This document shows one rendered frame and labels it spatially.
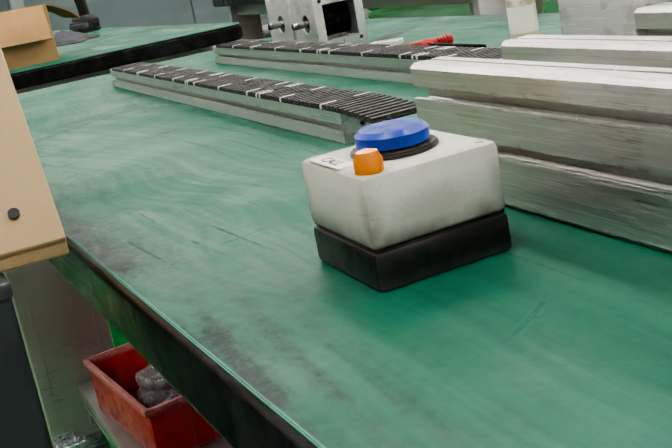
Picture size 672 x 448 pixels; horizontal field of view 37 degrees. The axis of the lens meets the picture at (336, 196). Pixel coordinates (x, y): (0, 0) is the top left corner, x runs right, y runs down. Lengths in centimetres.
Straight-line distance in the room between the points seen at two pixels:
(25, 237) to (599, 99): 39
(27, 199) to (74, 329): 129
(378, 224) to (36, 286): 151
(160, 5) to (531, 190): 1159
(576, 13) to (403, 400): 50
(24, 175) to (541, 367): 44
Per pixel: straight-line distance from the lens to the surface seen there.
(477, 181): 51
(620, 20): 79
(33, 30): 280
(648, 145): 49
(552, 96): 54
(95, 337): 201
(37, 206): 71
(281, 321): 49
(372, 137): 51
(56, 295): 197
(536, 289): 48
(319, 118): 91
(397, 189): 49
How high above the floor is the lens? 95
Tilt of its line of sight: 14 degrees down
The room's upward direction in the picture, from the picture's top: 11 degrees counter-clockwise
